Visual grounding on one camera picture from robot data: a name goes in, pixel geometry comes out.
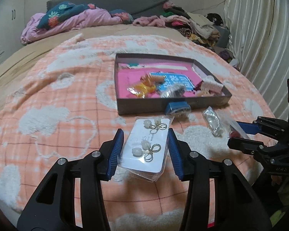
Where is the pink fluffy hair accessory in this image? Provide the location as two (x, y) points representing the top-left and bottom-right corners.
(229, 125), (249, 139)

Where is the earring card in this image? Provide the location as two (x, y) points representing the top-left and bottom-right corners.
(118, 116), (174, 182)

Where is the silver jewelry in plastic bag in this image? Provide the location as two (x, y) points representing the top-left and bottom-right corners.
(202, 106), (224, 137)

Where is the white hair claw clip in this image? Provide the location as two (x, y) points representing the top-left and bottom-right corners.
(202, 75), (224, 95)

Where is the bag of clothes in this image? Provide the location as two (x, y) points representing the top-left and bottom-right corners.
(218, 49), (240, 69)

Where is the orange white plaid blanket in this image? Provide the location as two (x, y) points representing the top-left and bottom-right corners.
(0, 34), (274, 230)

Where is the white striped curtain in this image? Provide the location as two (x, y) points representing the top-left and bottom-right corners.
(224, 0), (289, 120)

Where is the pile of folded clothes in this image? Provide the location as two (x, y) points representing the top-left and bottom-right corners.
(161, 2), (230, 49)

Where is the pink-lined shallow cardboard box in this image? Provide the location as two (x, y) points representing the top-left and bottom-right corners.
(114, 53), (232, 115)

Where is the pink fuzzy garment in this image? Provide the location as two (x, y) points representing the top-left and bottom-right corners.
(133, 16), (166, 28)

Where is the beige bed sheet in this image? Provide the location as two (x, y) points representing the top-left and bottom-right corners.
(0, 23), (186, 102)

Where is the grey headboard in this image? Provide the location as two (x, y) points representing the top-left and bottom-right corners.
(46, 0), (168, 19)

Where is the pink floral duvet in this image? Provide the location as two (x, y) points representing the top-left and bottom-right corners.
(20, 1), (134, 45)

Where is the white wardrobe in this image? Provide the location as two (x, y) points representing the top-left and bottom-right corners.
(0, 0), (25, 64)

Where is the blue ring box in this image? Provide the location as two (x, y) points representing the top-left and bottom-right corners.
(164, 101), (191, 117)

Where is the silver bracelet in plastic bag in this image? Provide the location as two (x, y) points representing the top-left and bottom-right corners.
(160, 83), (186, 99)

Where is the orange spiral hair tie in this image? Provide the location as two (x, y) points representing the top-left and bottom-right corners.
(140, 73), (167, 85)

